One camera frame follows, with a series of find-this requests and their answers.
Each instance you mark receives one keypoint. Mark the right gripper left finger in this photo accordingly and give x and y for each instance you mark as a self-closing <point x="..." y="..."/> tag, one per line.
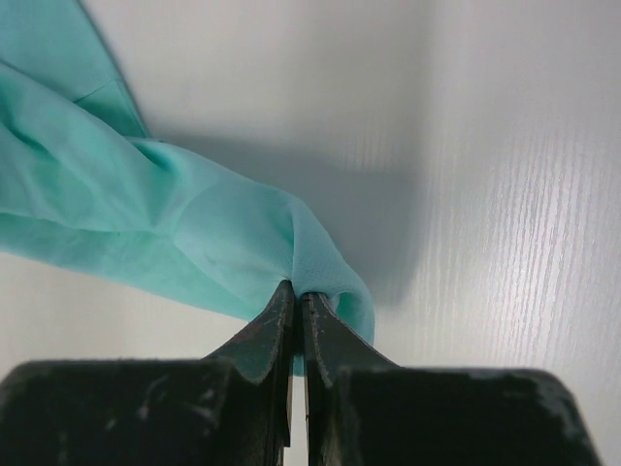
<point x="231" y="407"/>

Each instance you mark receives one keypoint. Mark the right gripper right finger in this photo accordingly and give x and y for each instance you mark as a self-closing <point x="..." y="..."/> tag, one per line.
<point x="363" y="409"/>

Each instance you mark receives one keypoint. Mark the teal t shirt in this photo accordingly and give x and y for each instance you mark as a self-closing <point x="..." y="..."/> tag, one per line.
<point x="85" y="187"/>

